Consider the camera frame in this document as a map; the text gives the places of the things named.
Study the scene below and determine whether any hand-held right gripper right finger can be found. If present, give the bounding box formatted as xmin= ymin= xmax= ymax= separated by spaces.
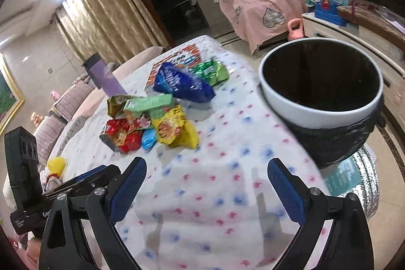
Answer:
xmin=267 ymin=158 xmax=375 ymax=270

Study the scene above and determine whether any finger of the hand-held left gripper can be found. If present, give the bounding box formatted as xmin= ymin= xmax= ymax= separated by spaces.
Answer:
xmin=63 ymin=164 xmax=122 ymax=188
xmin=42 ymin=181 xmax=106 ymax=198

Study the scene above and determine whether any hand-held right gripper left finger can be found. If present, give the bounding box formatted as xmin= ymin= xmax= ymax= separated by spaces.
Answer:
xmin=38 ymin=157 xmax=148 ymax=270

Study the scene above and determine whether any shiny red wrapper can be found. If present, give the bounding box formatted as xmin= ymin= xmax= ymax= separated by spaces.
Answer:
xmin=118 ymin=131 xmax=144 ymax=154

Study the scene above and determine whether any red snack packet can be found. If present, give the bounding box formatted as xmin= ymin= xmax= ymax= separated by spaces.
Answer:
xmin=99 ymin=117 xmax=135 ymax=147

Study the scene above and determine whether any small light blue packet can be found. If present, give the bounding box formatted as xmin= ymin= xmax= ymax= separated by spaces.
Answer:
xmin=141 ymin=127 xmax=158 ymax=151

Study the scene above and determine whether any gold foil wrapper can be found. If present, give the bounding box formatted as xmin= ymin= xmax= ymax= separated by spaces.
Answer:
xmin=106 ymin=94 xmax=134 ymax=119

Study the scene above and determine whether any yellow snack packet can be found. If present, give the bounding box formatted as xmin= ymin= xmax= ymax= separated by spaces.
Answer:
xmin=151 ymin=105 xmax=200 ymax=150

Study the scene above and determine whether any white bin with black bag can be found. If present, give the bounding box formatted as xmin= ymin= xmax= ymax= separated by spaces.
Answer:
xmin=258 ymin=37 xmax=386 ymax=170

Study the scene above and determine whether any dark blue snack bag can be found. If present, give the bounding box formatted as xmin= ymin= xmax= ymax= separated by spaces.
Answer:
xmin=153 ymin=62 xmax=216 ymax=104

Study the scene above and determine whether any person's left forearm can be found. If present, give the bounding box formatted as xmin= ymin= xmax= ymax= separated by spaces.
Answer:
xmin=13 ymin=234 xmax=41 ymax=270

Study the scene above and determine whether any yellow toy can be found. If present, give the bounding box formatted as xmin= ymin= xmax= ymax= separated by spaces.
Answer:
xmin=46 ymin=156 xmax=68 ymax=177

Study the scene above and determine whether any striped purple cushion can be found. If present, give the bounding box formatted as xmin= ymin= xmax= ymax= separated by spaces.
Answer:
xmin=32 ymin=115 xmax=69 ymax=164
xmin=52 ymin=80 xmax=95 ymax=119

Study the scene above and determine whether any teal booklet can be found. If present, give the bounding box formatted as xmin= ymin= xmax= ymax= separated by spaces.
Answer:
xmin=323 ymin=156 xmax=363 ymax=195

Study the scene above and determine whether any gold framed painting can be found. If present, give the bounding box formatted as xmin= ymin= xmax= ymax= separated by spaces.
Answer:
xmin=0 ymin=54 xmax=25 ymax=137

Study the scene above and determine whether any white dotted tablecloth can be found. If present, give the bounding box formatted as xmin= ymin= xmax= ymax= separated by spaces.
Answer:
xmin=47 ymin=34 xmax=330 ymax=270

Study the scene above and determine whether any silver foil floor mat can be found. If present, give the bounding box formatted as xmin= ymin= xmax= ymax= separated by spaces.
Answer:
xmin=323 ymin=143 xmax=381 ymax=220

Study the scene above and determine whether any purple bottle with black lid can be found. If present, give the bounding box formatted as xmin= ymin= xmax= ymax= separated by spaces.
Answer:
xmin=82 ymin=53 xmax=127 ymax=96

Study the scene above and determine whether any green snack packet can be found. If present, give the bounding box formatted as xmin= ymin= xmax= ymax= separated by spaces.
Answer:
xmin=191 ymin=58 xmax=230 ymax=88

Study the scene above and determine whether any colourful picture book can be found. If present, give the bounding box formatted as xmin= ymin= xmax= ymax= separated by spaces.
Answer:
xmin=146 ymin=44 xmax=202 ymax=89

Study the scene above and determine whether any pink kettlebell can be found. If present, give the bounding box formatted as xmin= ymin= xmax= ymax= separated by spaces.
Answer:
xmin=287 ymin=18 xmax=305 ymax=40

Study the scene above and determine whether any gold patterned curtain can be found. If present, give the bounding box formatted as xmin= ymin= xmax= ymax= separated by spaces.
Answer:
xmin=55 ymin=0 xmax=173 ymax=66

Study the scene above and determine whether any pink heart print cover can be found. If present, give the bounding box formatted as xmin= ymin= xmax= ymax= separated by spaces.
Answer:
xmin=213 ymin=0 xmax=309 ymax=55

